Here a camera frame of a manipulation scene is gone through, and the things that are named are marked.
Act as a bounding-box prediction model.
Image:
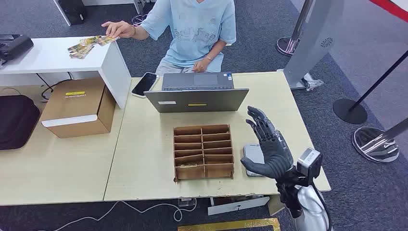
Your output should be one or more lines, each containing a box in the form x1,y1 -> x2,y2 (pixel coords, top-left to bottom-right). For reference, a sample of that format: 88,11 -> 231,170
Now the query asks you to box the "person's left hand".
192,58 -> 211,73

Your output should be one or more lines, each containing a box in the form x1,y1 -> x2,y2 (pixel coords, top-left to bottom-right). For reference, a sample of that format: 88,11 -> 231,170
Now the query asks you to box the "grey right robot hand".
240,105 -> 294,180

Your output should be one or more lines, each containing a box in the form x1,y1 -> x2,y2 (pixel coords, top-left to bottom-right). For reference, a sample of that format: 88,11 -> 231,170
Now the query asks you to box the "person's right hand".
101,20 -> 136,39

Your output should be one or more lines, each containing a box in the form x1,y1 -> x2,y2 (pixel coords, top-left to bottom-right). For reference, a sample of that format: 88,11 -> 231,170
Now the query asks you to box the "grey card reader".
242,143 -> 267,178

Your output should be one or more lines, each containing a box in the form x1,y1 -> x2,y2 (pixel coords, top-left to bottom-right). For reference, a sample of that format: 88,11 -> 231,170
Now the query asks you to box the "person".
101,0 -> 237,77

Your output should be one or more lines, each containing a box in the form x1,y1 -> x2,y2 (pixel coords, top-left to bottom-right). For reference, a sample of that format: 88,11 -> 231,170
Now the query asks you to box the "wooden card organizer rack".
173,124 -> 235,183

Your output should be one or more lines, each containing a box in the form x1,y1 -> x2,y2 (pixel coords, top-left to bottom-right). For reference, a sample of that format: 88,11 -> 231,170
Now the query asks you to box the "chrome stool base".
131,13 -> 149,27

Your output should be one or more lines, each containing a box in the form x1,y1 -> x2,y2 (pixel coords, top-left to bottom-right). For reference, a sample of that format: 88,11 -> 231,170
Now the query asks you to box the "grey laptop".
143,71 -> 250,114

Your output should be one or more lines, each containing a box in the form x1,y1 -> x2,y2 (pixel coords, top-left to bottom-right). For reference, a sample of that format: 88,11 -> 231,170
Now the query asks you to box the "black computer tower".
57,0 -> 88,26

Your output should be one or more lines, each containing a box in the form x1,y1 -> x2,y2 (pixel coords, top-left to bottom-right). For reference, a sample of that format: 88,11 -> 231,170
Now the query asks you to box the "black smartphone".
131,72 -> 159,99

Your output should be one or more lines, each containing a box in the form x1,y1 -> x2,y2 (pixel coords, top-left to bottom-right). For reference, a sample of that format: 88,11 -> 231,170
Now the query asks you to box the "crumpled clear plastic wrap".
301,72 -> 324,92

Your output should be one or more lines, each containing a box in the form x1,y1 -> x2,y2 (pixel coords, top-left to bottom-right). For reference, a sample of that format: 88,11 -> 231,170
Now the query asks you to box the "white desk shelf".
0,36 -> 132,110

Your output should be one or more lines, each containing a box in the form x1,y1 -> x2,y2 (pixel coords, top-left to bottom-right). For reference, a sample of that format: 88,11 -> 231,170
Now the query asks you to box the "gold floor tape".
177,218 -> 281,231

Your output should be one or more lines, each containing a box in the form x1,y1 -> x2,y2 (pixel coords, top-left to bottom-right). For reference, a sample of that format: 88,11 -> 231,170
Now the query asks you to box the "chrome stanchion with round base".
276,0 -> 315,57

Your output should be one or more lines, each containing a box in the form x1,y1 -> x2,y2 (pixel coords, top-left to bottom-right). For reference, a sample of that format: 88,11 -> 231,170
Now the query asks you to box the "black stanchion with round base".
332,50 -> 408,125

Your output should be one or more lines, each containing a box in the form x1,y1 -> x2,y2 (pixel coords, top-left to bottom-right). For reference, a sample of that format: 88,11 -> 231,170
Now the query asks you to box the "brown cardboard box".
40,76 -> 117,139

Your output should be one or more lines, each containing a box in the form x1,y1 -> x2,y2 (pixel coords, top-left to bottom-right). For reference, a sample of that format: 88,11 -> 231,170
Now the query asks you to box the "small power adapter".
177,197 -> 197,208

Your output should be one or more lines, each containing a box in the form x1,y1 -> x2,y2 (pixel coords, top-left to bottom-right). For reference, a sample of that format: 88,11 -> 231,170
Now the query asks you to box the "chrome stanchion with mirror base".
351,117 -> 408,164

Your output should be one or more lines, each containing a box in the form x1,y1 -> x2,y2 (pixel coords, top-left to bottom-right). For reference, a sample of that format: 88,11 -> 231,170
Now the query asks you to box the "black desktop device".
0,34 -> 35,62

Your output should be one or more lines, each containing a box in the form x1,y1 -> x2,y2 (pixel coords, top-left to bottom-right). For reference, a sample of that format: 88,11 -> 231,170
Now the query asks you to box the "grey standing kiosk panel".
283,0 -> 345,90

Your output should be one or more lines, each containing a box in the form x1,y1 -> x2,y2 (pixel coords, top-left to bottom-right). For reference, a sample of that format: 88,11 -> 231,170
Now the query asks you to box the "black soft case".
0,94 -> 41,151

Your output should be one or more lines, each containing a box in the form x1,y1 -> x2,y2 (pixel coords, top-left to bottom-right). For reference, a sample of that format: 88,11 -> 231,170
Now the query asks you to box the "red barrier belt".
369,0 -> 408,24

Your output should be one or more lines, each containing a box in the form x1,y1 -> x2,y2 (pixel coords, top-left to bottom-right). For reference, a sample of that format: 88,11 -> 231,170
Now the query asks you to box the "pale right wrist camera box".
296,147 -> 323,187

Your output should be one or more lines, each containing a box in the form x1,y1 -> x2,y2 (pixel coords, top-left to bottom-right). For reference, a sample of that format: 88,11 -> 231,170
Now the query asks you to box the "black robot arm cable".
312,181 -> 334,231

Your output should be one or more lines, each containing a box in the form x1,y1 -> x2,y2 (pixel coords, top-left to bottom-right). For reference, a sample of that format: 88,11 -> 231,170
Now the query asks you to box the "black power cable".
35,72 -> 75,101

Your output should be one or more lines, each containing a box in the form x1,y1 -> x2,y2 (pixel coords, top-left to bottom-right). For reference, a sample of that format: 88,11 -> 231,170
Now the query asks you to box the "white floor cable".
52,197 -> 198,231

